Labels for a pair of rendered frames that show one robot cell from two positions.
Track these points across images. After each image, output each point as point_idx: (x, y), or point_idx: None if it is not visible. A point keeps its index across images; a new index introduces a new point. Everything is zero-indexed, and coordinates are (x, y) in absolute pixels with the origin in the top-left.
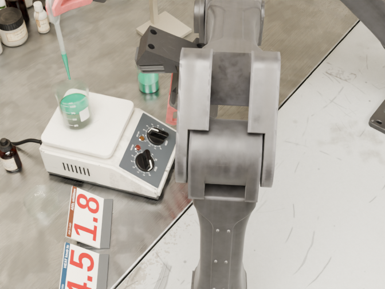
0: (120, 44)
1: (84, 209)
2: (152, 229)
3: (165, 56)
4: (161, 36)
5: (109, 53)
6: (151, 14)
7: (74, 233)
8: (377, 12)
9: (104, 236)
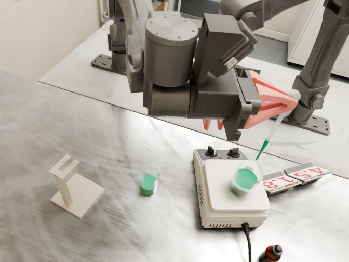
0: (102, 227)
1: (276, 184)
2: (256, 155)
3: (251, 68)
4: (240, 67)
5: (116, 233)
6: (69, 199)
7: (295, 181)
8: None
9: (276, 174)
